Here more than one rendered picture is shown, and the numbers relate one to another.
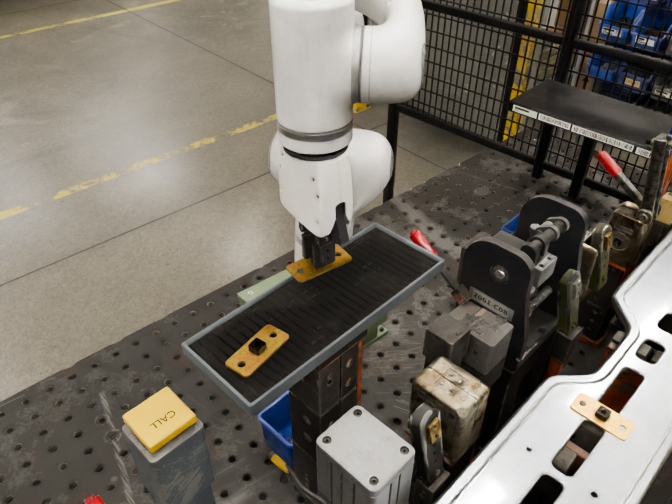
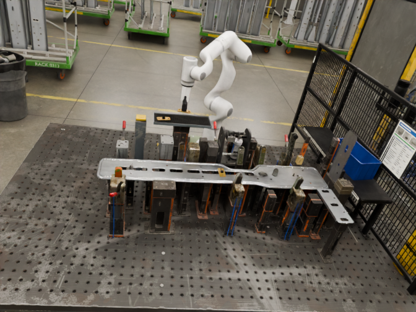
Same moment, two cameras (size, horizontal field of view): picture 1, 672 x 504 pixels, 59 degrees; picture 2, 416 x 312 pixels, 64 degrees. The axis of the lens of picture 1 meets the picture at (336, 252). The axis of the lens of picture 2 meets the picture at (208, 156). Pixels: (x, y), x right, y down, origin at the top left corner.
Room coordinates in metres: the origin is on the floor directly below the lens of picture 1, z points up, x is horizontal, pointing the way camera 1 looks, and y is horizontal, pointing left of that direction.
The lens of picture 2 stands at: (-0.94, -1.16, 2.15)
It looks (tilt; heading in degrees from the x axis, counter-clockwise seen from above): 32 degrees down; 31
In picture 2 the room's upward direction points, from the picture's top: 11 degrees clockwise
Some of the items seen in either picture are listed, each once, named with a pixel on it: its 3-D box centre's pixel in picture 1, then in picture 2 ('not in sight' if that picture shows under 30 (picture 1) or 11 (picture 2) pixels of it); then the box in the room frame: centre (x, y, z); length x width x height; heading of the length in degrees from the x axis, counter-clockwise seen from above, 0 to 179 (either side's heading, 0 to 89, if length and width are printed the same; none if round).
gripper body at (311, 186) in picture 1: (316, 176); (186, 91); (0.60, 0.02, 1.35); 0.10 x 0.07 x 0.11; 34
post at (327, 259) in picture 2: not in sight; (333, 238); (0.70, -1.09, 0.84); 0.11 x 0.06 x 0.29; 45
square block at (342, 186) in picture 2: not in sight; (335, 205); (0.96, -1.00, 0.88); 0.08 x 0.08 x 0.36; 45
